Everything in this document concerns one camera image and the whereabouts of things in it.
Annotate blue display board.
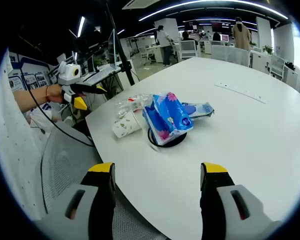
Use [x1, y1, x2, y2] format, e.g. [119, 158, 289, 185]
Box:
[8, 56, 51, 92]

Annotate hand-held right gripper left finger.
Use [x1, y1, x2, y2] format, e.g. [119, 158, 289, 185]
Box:
[37, 161, 117, 240]

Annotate person's left hand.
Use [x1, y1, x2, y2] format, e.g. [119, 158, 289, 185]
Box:
[46, 83, 66, 104]

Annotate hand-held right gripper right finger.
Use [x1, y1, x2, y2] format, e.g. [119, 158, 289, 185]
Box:
[199, 161, 283, 240]

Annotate ceiling air vent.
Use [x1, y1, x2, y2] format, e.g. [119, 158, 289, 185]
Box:
[121, 0, 161, 10]

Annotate clear plastic bottle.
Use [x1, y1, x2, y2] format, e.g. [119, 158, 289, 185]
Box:
[114, 92, 151, 118]

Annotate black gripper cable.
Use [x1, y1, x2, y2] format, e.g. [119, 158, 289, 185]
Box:
[19, 67, 95, 148]

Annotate black tripod pole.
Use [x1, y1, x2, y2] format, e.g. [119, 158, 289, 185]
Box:
[105, 0, 136, 87]

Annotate ceiling light strip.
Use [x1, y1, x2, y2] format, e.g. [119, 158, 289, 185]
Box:
[77, 16, 86, 38]
[138, 0, 290, 22]

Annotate red monitor screen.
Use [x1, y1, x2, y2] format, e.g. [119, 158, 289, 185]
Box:
[211, 21, 231, 33]

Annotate clear bag with blue print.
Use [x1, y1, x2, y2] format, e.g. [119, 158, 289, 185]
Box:
[181, 101, 215, 118]

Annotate white dotted shirt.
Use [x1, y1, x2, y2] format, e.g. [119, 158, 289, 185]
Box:
[0, 49, 51, 221]

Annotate white paper cup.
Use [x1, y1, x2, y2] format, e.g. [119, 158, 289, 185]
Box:
[111, 109, 143, 139]

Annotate white table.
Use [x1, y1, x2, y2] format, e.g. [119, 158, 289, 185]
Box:
[84, 56, 300, 240]

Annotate blue pink tissue pack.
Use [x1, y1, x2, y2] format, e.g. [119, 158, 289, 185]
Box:
[141, 91, 195, 146]

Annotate white mesh office chair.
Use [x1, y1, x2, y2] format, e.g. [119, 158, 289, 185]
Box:
[180, 40, 199, 61]
[268, 54, 286, 81]

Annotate grey mesh chair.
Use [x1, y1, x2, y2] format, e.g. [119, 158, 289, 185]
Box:
[41, 127, 171, 240]

